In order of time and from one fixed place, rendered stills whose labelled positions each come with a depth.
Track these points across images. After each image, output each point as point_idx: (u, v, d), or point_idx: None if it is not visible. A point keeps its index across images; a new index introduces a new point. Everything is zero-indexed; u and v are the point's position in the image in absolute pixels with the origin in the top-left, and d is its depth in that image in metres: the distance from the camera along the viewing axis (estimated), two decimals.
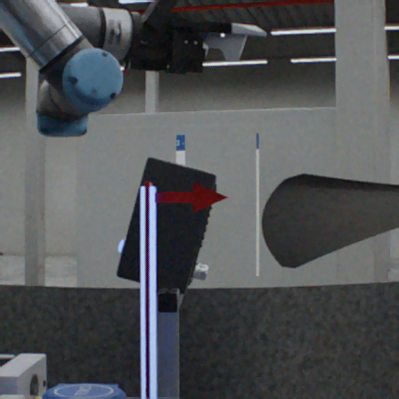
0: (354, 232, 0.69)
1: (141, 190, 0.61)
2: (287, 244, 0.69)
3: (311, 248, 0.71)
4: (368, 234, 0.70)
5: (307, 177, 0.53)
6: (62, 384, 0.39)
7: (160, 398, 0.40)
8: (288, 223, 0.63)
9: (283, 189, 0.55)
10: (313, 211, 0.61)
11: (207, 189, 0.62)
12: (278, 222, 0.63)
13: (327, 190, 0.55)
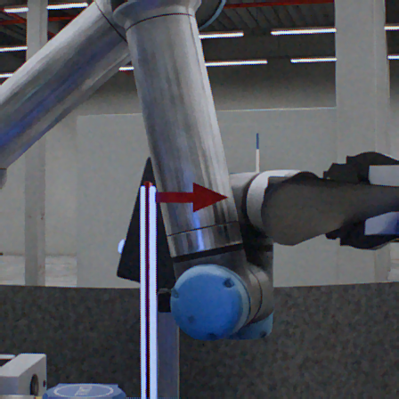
0: (352, 215, 0.69)
1: (141, 190, 0.61)
2: (285, 226, 0.69)
3: (309, 229, 0.71)
4: (366, 216, 0.71)
5: (308, 179, 0.53)
6: (62, 384, 0.39)
7: (160, 398, 0.40)
8: (287, 211, 0.64)
9: (283, 187, 0.55)
10: (313, 203, 0.61)
11: (207, 189, 0.62)
12: (277, 210, 0.63)
13: (327, 189, 0.55)
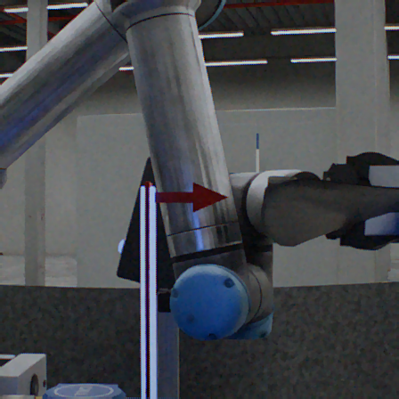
0: (353, 216, 0.69)
1: (141, 190, 0.61)
2: (286, 228, 0.69)
3: (309, 230, 0.71)
4: (366, 217, 0.71)
5: (308, 181, 0.53)
6: (62, 384, 0.39)
7: (160, 398, 0.40)
8: (287, 213, 0.64)
9: (283, 189, 0.55)
10: (313, 204, 0.61)
11: (207, 189, 0.62)
12: (277, 212, 0.63)
13: (327, 191, 0.55)
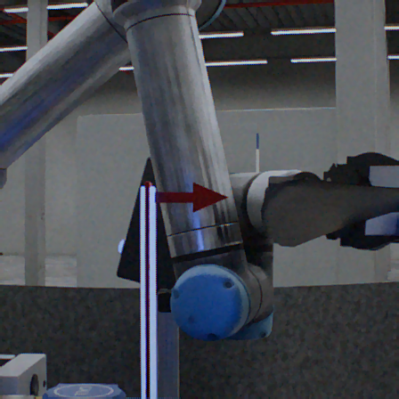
0: (353, 216, 0.69)
1: (141, 190, 0.61)
2: (286, 228, 0.69)
3: (310, 230, 0.71)
4: (367, 217, 0.71)
5: (308, 181, 0.53)
6: (62, 384, 0.39)
7: (160, 398, 0.40)
8: (287, 213, 0.64)
9: (283, 189, 0.55)
10: (313, 204, 0.61)
11: (207, 189, 0.62)
12: (277, 212, 0.63)
13: (327, 191, 0.55)
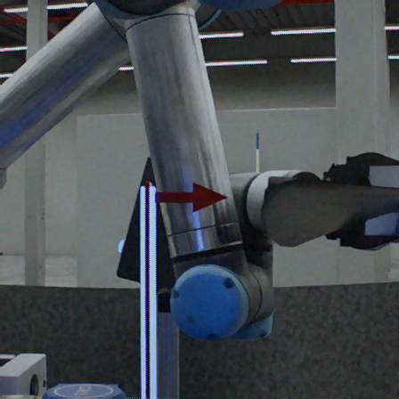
0: (353, 216, 0.69)
1: (141, 190, 0.61)
2: (286, 228, 0.69)
3: (309, 231, 0.71)
4: (366, 217, 0.71)
5: (308, 181, 0.53)
6: (62, 384, 0.39)
7: (160, 398, 0.40)
8: (287, 213, 0.64)
9: (283, 189, 0.55)
10: (313, 204, 0.61)
11: (207, 189, 0.62)
12: (277, 212, 0.63)
13: (327, 191, 0.55)
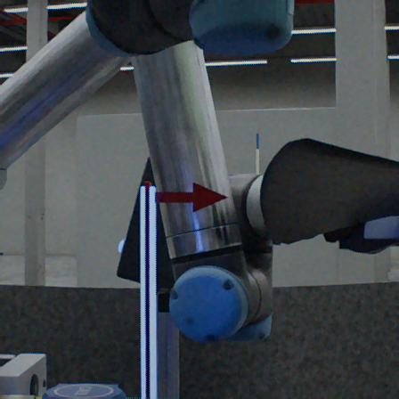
0: (351, 212, 0.69)
1: (141, 190, 0.61)
2: (283, 216, 0.69)
3: (306, 224, 0.71)
4: (364, 217, 0.71)
5: (311, 142, 0.53)
6: (62, 384, 0.39)
7: (160, 398, 0.40)
8: (286, 193, 0.64)
9: (285, 152, 0.55)
10: (313, 183, 0.61)
11: (207, 189, 0.62)
12: (276, 190, 0.63)
13: (329, 158, 0.55)
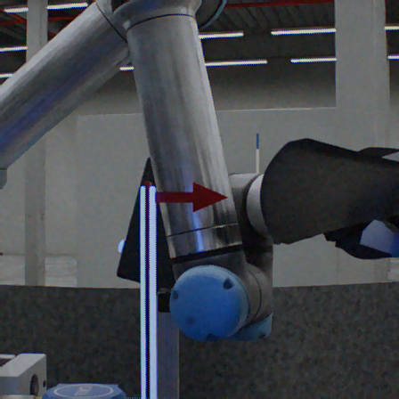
0: (351, 212, 0.69)
1: (141, 190, 0.61)
2: (283, 216, 0.69)
3: (306, 224, 0.71)
4: (364, 217, 0.71)
5: (311, 142, 0.53)
6: (62, 384, 0.39)
7: (160, 398, 0.40)
8: (286, 193, 0.64)
9: (285, 152, 0.55)
10: (313, 183, 0.61)
11: (207, 189, 0.62)
12: (276, 190, 0.63)
13: (329, 158, 0.55)
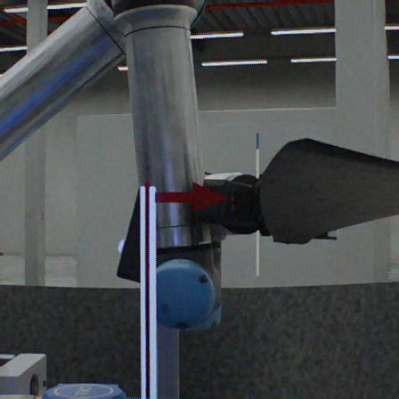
0: (351, 212, 0.69)
1: (141, 190, 0.61)
2: (283, 216, 0.69)
3: (306, 224, 0.71)
4: (364, 217, 0.71)
5: (311, 142, 0.53)
6: (62, 384, 0.39)
7: (160, 398, 0.40)
8: (286, 193, 0.64)
9: (285, 152, 0.55)
10: (313, 183, 0.61)
11: (207, 189, 0.62)
12: (276, 190, 0.63)
13: (329, 158, 0.55)
